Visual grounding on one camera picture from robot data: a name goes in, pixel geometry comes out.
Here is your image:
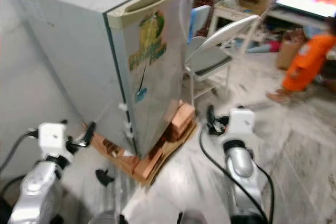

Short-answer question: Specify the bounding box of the fridge door with green sticker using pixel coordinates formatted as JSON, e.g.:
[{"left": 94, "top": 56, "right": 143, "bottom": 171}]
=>
[{"left": 108, "top": 0, "right": 199, "bottom": 158}]

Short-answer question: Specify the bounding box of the grey robot leg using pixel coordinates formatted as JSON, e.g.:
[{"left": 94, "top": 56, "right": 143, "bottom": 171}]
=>
[
  {"left": 89, "top": 211, "right": 122, "bottom": 224},
  {"left": 176, "top": 210, "right": 208, "bottom": 224}
]

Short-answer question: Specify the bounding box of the grey right robot leg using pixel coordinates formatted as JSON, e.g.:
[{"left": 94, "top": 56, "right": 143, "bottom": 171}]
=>
[{"left": 176, "top": 210, "right": 208, "bottom": 224}]

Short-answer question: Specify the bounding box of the orange brick stack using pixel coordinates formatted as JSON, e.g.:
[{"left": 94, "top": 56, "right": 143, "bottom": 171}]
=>
[{"left": 170, "top": 101, "right": 196, "bottom": 142}]

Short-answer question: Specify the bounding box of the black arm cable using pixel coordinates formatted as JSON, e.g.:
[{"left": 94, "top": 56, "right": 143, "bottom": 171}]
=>
[
  {"left": 0, "top": 130, "right": 40, "bottom": 173},
  {"left": 199, "top": 127, "right": 277, "bottom": 224}
]

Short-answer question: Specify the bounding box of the white table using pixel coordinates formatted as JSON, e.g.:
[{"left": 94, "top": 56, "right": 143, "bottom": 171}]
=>
[{"left": 207, "top": 1, "right": 336, "bottom": 40}]

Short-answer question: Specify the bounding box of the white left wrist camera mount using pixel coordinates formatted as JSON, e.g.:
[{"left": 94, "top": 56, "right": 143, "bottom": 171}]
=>
[{"left": 38, "top": 123, "right": 68, "bottom": 154}]

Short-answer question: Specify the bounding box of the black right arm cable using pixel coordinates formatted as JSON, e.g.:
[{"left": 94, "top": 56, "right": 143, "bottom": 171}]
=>
[{"left": 199, "top": 127, "right": 277, "bottom": 224}]

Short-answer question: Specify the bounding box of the person in orange clothes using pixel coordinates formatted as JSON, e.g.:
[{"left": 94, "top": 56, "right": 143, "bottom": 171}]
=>
[{"left": 267, "top": 34, "right": 336, "bottom": 104}]

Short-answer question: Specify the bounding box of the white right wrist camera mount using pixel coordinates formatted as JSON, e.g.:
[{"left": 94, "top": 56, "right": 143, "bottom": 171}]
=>
[{"left": 228, "top": 109, "right": 256, "bottom": 142}]

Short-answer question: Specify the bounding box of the brown paper bag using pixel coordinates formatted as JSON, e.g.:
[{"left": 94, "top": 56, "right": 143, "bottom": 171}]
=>
[{"left": 276, "top": 29, "right": 307, "bottom": 70}]

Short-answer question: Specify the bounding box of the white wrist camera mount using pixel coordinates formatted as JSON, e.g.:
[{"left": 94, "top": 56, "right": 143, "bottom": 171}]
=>
[
  {"left": 228, "top": 109, "right": 256, "bottom": 142},
  {"left": 38, "top": 123, "right": 68, "bottom": 154}
]

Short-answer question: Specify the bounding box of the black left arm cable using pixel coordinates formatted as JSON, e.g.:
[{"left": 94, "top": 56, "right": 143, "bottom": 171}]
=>
[{"left": 0, "top": 130, "right": 40, "bottom": 173}]

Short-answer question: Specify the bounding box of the grey left robot leg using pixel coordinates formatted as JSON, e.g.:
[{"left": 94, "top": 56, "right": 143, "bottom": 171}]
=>
[{"left": 89, "top": 211, "right": 122, "bottom": 224}]

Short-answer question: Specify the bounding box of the small black floor object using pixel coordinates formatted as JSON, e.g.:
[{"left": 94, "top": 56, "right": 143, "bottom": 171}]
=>
[{"left": 95, "top": 168, "right": 116, "bottom": 187}]

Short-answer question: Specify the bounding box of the white folding chair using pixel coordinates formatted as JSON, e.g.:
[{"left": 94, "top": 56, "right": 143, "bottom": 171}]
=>
[{"left": 185, "top": 15, "right": 261, "bottom": 105}]

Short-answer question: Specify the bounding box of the grey fridge cabinet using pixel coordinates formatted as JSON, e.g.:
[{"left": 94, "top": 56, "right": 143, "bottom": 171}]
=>
[{"left": 10, "top": 0, "right": 192, "bottom": 156}]

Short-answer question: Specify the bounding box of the light blue chair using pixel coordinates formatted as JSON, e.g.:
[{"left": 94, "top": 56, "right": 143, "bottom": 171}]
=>
[{"left": 188, "top": 5, "right": 211, "bottom": 44}]

